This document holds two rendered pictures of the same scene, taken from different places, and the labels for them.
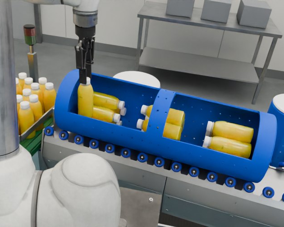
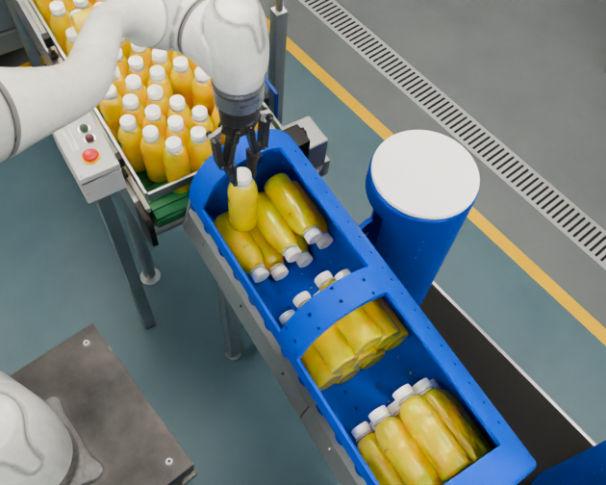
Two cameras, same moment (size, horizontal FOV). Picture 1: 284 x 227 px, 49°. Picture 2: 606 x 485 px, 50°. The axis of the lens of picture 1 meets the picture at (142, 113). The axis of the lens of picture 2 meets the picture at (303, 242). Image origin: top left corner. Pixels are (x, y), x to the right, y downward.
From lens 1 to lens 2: 0.87 m
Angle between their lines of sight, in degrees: 37
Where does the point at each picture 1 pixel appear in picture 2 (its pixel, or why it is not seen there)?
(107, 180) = not seen: outside the picture
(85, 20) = (224, 104)
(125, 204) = (130, 442)
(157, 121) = (298, 332)
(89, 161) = not seen: outside the picture
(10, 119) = not seen: outside the picture
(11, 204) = not seen: outside the picture
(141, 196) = (164, 446)
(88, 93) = (239, 200)
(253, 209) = not seen: outside the picture
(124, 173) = (263, 345)
